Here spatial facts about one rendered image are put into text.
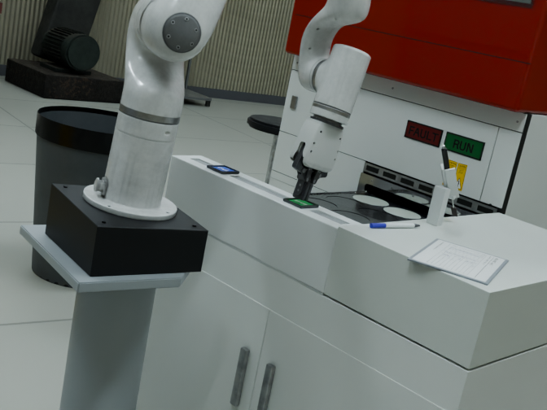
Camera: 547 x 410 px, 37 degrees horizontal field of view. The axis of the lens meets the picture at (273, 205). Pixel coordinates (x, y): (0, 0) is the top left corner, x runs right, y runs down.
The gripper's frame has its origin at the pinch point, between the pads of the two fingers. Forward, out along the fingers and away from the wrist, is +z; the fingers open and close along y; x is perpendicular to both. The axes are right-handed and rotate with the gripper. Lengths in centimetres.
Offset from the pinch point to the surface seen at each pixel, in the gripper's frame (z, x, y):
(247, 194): 5.3, -11.6, 3.4
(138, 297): 30.5, -9.2, 25.9
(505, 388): 21, 50, -17
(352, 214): 3.2, -7.6, -29.9
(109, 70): -11, -714, -433
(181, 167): 5.8, -35.7, 3.3
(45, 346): 92, -126, -42
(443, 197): -8.5, 19.8, -21.6
